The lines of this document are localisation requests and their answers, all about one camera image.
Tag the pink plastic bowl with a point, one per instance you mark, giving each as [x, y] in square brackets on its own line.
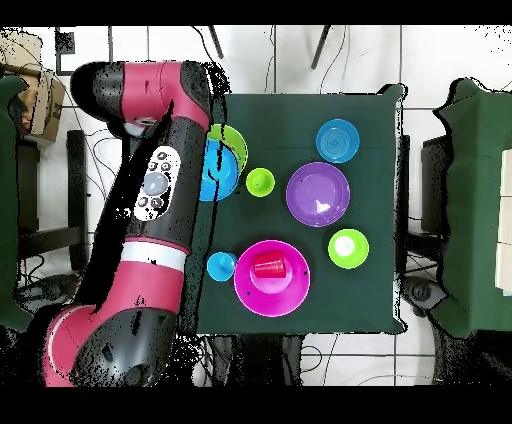
[272, 300]

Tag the green cloth side table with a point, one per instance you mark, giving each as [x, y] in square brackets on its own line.
[472, 200]
[8, 200]

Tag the green plastic cup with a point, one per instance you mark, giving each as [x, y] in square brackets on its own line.
[260, 182]

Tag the blue plastic cup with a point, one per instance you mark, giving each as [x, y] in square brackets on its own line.
[220, 267]

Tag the black square frame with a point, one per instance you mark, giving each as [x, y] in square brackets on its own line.
[64, 43]

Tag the purple plastic bowl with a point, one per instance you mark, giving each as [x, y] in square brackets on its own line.
[316, 192]

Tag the red plastic cup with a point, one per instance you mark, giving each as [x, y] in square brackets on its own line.
[270, 267]

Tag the large green plastic bowl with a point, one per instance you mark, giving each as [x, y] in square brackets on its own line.
[234, 140]

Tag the grey pedestal foot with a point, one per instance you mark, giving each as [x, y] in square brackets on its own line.
[422, 292]
[44, 292]

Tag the dark green tablecloth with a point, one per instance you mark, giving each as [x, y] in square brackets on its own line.
[300, 120]

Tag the small green ribbed bowl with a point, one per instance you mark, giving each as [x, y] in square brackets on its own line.
[348, 248]

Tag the cardboard box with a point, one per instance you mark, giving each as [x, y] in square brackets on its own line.
[46, 104]
[20, 52]

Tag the black metal stand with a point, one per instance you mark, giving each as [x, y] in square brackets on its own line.
[77, 200]

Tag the small blue patterned bowl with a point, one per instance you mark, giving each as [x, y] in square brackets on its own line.
[338, 140]

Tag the large blue plastic bowl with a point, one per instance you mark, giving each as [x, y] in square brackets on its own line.
[226, 176]

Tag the black tripod leg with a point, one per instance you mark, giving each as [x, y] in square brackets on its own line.
[216, 42]
[321, 48]

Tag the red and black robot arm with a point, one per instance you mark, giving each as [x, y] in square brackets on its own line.
[156, 280]

